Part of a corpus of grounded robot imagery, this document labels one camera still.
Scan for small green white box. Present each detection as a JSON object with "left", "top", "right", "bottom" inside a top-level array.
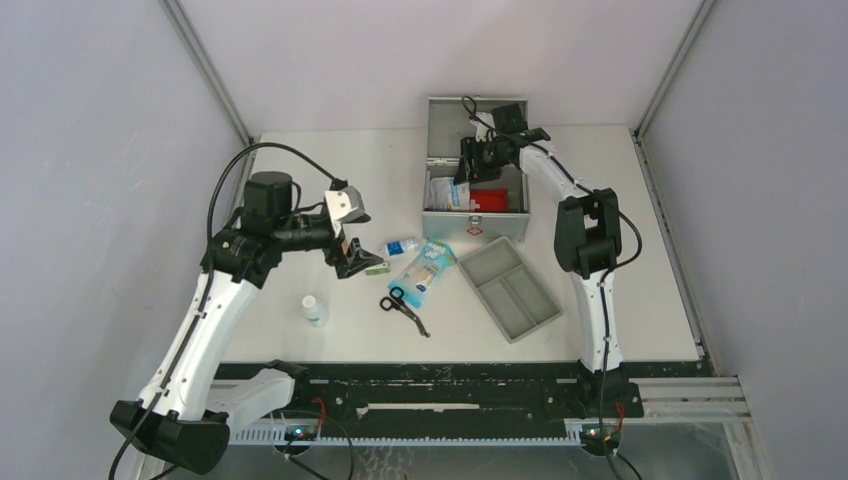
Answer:
[{"left": 364, "top": 262, "right": 391, "bottom": 276}]

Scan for grey plastic divider tray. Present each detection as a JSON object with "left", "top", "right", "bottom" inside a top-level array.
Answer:
[{"left": 458, "top": 236, "right": 562, "bottom": 344}]

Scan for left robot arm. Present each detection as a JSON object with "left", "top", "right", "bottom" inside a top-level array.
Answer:
[{"left": 110, "top": 171, "right": 382, "bottom": 475}]

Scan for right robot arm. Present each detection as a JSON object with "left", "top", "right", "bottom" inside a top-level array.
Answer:
[{"left": 455, "top": 96, "right": 623, "bottom": 374}]

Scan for clear bottle white cap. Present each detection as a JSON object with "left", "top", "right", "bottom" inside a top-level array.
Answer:
[{"left": 301, "top": 295, "right": 328, "bottom": 327}]

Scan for grey metal medicine box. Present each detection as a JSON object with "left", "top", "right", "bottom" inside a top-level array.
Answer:
[{"left": 422, "top": 97, "right": 530, "bottom": 241}]

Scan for blue plaster packet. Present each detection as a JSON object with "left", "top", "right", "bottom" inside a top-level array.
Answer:
[{"left": 389, "top": 241, "right": 457, "bottom": 308}]

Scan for black medical scissors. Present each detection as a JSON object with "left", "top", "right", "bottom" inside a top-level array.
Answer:
[{"left": 379, "top": 287, "right": 431, "bottom": 338}]

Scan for red first aid pouch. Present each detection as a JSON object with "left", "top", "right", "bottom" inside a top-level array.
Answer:
[{"left": 469, "top": 189, "right": 509, "bottom": 213}]

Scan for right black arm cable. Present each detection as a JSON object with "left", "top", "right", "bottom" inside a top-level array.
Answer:
[{"left": 461, "top": 95, "right": 644, "bottom": 480}]

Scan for bagged white gauze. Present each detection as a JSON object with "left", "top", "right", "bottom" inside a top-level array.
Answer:
[{"left": 427, "top": 177, "right": 471, "bottom": 212}]

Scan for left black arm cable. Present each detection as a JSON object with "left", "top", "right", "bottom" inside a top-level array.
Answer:
[{"left": 107, "top": 141, "right": 349, "bottom": 480}]

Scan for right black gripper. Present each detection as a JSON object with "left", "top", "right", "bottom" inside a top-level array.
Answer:
[{"left": 456, "top": 135, "right": 512, "bottom": 185}]

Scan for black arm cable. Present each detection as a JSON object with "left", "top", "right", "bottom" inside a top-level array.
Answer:
[
  {"left": 107, "top": 141, "right": 349, "bottom": 480},
  {"left": 461, "top": 95, "right": 644, "bottom": 480}
]

